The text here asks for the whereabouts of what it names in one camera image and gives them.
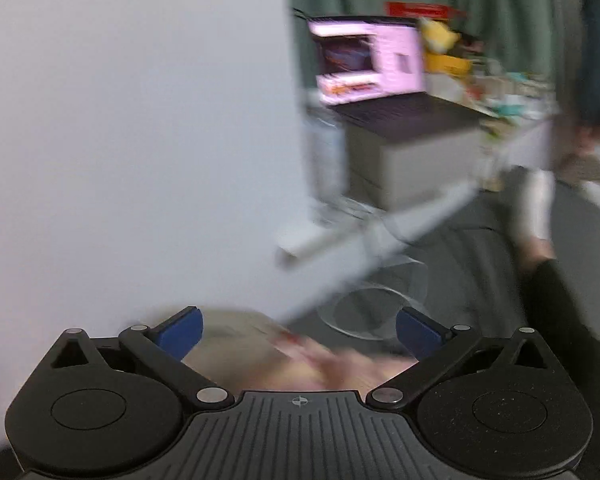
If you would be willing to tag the yellow plush toy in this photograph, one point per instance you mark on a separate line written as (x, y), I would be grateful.
(437, 35)

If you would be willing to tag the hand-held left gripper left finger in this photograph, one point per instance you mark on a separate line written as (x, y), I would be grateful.
(182, 334)

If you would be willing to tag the dark grey bed sheet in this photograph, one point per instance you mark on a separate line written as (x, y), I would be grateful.
(475, 270)

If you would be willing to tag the white sock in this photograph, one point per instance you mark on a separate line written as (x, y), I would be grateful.
(532, 205)

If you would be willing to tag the open laptop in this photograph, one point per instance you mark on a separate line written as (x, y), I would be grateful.
(375, 70)

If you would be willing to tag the yellow cardboard box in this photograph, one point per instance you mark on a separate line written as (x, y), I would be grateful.
(447, 63)

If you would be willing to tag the green curtain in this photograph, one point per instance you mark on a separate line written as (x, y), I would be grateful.
(500, 15)

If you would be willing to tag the beige pants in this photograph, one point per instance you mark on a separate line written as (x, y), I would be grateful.
(280, 365)

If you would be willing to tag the red box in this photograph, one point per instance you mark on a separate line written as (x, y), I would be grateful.
(422, 9)

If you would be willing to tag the grey cabinet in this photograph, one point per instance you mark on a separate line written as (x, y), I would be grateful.
(420, 170)

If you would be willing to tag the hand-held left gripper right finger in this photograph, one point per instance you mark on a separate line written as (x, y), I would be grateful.
(414, 334)

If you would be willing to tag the white desk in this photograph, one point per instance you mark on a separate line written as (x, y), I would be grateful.
(360, 250)

